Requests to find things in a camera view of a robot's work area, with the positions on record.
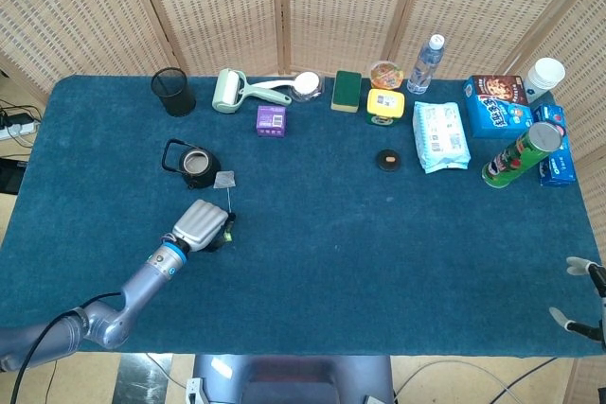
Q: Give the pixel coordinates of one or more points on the blue cookie box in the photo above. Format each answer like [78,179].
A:
[494,110]

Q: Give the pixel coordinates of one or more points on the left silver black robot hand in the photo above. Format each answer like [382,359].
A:
[201,222]

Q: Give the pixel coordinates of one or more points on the wicker folding screen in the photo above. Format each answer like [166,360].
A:
[331,6]

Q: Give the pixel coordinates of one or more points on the white power strip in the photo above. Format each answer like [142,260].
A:
[19,130]

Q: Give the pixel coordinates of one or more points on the black floor device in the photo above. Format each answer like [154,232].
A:
[9,177]

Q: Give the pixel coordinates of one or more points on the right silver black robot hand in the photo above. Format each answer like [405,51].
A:
[604,309]

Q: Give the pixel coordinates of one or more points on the black round lid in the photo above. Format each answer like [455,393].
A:
[386,165]

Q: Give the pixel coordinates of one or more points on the dark robot base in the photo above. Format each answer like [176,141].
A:
[284,380]

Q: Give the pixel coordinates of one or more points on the light blue wet wipes pack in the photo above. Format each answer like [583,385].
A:
[440,136]

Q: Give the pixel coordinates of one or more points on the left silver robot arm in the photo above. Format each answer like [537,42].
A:
[142,281]

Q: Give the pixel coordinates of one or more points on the green chips can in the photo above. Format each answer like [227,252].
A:
[513,160]

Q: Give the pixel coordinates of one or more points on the blue Oreo box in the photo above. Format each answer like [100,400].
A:
[561,163]

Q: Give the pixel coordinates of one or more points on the green yellow sponge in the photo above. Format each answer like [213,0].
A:
[345,89]

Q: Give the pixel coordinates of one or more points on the clear round container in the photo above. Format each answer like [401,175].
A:
[308,83]

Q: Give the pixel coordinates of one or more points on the yellow small box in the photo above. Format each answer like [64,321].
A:
[386,103]

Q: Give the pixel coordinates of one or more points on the blue table cloth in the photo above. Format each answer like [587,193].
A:
[303,257]

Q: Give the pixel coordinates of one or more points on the purple small box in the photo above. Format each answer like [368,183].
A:
[271,122]

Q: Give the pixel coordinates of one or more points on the pale green lint roller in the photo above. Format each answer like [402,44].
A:
[227,92]

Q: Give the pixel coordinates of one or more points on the black mesh pen holder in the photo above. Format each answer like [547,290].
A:
[177,101]

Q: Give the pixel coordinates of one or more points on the clear plastic water bottle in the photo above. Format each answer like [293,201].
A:
[423,68]

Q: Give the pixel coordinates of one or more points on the round candy jar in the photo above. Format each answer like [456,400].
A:
[387,75]

